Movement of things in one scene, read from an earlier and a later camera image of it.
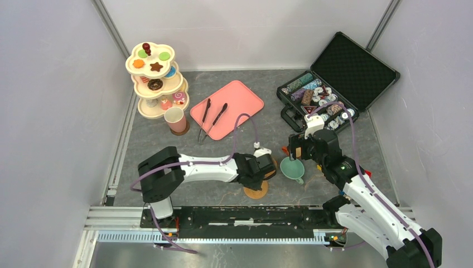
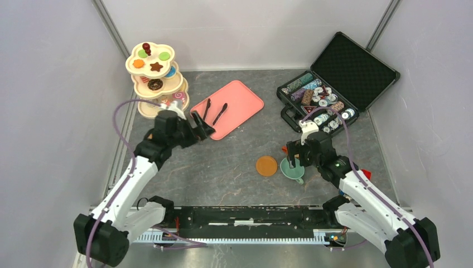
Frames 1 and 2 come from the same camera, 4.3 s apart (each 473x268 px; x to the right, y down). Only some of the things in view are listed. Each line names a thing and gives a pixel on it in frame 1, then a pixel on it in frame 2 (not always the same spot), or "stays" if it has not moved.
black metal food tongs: (207, 107) stays
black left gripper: (255, 185) -> (203, 130)
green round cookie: (141, 53) stays
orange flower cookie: (138, 63) stays
